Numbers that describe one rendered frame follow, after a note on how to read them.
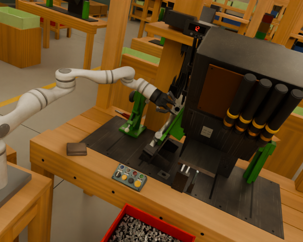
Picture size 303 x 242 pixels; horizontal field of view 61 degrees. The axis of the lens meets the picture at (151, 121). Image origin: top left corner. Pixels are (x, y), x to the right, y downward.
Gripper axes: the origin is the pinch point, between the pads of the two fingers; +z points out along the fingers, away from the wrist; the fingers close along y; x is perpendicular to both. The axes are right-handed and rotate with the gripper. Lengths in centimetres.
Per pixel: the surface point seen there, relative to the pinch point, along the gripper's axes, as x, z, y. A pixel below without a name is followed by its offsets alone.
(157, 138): -0.4, 1.1, -18.0
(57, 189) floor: 108, -47, -86
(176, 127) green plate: -6.1, 6.1, -9.1
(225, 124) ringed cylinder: -32.4, 20.7, -4.0
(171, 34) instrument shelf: -9.8, -24.1, 28.9
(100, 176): 0, -10, -49
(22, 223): -6, -24, -84
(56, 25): 399, -357, 133
